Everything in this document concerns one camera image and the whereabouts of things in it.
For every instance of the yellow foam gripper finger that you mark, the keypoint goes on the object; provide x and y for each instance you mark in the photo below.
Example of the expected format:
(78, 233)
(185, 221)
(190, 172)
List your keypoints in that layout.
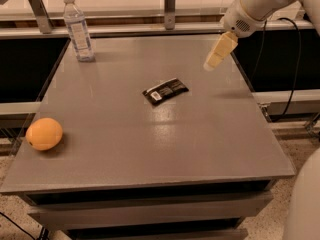
(226, 43)

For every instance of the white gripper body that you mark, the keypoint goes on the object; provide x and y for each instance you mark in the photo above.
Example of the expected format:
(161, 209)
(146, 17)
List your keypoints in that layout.
(239, 20)

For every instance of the black rxbar chocolate wrapper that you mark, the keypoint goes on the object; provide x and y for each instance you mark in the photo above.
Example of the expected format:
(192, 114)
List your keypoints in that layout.
(164, 91)

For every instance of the clear plastic water bottle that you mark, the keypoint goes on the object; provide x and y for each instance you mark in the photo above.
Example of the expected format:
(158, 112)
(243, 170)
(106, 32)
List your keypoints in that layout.
(75, 22)

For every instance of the orange fruit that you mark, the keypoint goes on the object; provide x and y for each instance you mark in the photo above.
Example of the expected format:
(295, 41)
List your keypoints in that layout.
(44, 134)

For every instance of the grey lower drawer front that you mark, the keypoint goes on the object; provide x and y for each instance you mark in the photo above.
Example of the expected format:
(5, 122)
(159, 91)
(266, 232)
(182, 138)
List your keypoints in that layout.
(229, 234)

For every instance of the grey drawer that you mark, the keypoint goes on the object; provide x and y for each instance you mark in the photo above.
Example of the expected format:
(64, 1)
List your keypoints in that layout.
(151, 210)
(229, 234)

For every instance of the grey upper drawer front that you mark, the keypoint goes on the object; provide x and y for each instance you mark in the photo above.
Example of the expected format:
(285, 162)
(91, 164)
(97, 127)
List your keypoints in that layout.
(151, 210)

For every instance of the middle metal bracket post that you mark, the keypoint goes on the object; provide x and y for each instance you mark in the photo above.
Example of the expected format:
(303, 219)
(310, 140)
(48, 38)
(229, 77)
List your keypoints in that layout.
(169, 14)

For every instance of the metal bracket post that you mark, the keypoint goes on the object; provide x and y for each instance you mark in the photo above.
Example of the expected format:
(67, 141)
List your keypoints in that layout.
(41, 16)
(169, 14)

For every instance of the left metal bracket post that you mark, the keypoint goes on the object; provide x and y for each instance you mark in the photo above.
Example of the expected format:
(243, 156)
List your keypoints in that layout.
(41, 16)

